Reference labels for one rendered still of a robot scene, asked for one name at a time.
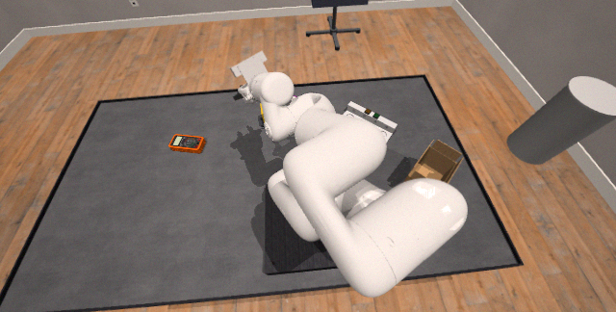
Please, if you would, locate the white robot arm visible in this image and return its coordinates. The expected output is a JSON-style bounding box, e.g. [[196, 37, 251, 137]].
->
[[230, 51, 468, 298]]

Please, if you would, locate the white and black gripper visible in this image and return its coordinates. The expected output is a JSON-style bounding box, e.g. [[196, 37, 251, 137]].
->
[[233, 83, 259, 104]]

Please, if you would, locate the brown cardboard box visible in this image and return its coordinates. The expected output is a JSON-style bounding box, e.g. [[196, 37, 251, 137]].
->
[[402, 140, 464, 183]]

